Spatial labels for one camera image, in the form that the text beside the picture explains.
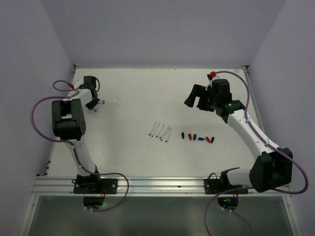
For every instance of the aluminium mounting rail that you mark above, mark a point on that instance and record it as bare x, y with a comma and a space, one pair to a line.
135, 186

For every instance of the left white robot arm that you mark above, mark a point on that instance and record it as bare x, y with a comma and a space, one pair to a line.
69, 124

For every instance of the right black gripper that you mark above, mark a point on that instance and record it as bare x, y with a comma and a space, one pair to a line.
198, 90

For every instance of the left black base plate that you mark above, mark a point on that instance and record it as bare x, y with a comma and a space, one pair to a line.
95, 186

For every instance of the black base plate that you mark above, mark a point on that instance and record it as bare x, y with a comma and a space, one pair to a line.
214, 186
95, 186

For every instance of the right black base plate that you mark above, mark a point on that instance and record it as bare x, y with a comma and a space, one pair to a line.
214, 186

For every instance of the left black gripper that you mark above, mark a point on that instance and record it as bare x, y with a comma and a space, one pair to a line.
90, 106

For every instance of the controller board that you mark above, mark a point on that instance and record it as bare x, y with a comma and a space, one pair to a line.
93, 202
229, 203

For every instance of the left controller board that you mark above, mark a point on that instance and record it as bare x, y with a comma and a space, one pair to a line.
93, 202

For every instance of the right controller board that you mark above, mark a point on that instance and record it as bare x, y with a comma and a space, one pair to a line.
229, 203

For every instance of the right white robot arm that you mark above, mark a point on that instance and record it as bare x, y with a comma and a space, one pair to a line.
270, 169

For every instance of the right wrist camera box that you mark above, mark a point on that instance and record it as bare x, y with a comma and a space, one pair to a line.
211, 76

